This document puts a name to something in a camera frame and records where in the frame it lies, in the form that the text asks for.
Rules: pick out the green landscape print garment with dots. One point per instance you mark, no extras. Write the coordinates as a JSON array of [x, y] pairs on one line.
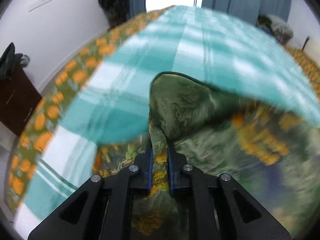
[[272, 153]]

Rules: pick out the olive orange floral bedsheet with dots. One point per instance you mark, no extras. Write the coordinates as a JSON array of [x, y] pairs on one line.
[[50, 109]]

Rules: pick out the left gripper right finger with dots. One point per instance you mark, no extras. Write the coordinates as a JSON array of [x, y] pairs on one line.
[[218, 206]]

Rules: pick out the dark clothes on cabinet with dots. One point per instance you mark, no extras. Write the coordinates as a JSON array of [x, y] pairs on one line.
[[10, 60]]

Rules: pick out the white wall cable duct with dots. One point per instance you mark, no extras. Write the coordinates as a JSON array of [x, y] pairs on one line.
[[37, 4]]

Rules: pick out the dark brown wooden cabinet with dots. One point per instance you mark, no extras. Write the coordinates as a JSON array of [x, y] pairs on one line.
[[19, 98]]

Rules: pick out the pile of grey clothes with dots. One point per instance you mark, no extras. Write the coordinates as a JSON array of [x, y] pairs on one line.
[[276, 27]]

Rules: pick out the teal white checkered blanket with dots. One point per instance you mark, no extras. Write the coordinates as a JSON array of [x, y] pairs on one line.
[[202, 44]]

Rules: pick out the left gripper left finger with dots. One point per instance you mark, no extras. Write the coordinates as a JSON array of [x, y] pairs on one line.
[[102, 207]]

